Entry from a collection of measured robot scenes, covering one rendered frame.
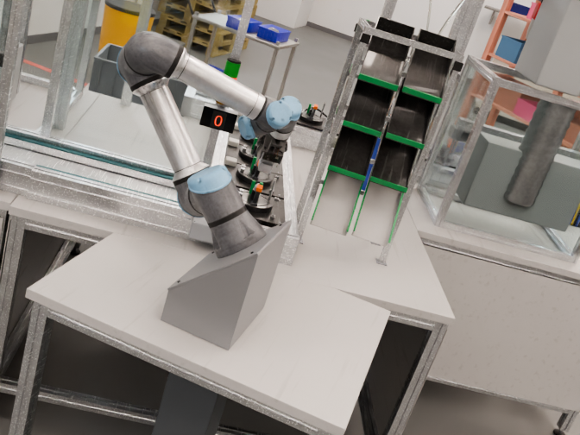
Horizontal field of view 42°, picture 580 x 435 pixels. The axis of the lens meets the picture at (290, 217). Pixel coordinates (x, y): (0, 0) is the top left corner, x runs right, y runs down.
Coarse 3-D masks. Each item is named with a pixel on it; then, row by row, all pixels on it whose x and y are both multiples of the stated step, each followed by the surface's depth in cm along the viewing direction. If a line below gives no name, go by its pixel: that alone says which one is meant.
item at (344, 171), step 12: (348, 132) 269; (360, 132) 270; (336, 144) 259; (348, 144) 264; (360, 144) 266; (372, 144) 267; (336, 156) 259; (348, 156) 260; (360, 156) 261; (336, 168) 253; (348, 168) 256; (360, 168) 257; (360, 180) 254
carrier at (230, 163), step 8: (232, 160) 295; (232, 168) 292; (240, 168) 289; (248, 168) 291; (232, 176) 284; (240, 176) 284; (248, 176) 284; (264, 176) 289; (272, 176) 297; (280, 176) 300; (240, 184) 279; (248, 184) 282; (264, 184) 284; (272, 184) 289; (280, 184) 292; (264, 192) 279; (280, 192) 283
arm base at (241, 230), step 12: (228, 216) 203; (240, 216) 205; (216, 228) 205; (228, 228) 203; (240, 228) 204; (252, 228) 205; (216, 240) 207; (228, 240) 203; (240, 240) 203; (252, 240) 204; (216, 252) 207; (228, 252) 204
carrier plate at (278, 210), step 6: (276, 204) 272; (282, 204) 274; (276, 210) 267; (282, 210) 269; (252, 216) 256; (258, 216) 257; (264, 216) 259; (276, 216) 262; (282, 216) 264; (264, 222) 255; (270, 222) 256; (276, 222) 257; (282, 222) 259
